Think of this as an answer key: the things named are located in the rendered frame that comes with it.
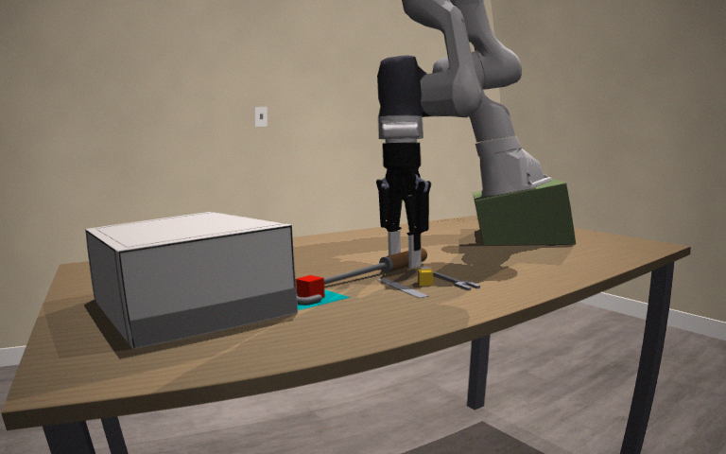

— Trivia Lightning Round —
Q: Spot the red cube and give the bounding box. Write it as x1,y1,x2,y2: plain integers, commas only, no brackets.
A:
296,275,325,298

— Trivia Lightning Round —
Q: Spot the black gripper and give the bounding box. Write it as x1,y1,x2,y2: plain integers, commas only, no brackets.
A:
376,143,431,269

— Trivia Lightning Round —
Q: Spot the grey flat bar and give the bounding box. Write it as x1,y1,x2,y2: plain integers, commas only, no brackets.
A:
377,278,429,299

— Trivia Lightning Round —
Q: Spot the small yellow cube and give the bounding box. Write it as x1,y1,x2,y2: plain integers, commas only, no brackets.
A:
418,269,433,286

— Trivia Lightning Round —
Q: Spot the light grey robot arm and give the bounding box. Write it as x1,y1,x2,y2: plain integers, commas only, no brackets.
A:
377,0,553,196

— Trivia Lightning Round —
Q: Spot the steel hook with wooden handle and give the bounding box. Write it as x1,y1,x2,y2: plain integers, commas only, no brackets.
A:
297,248,427,305

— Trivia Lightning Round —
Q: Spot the teal square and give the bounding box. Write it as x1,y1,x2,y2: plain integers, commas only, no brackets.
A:
298,290,350,310

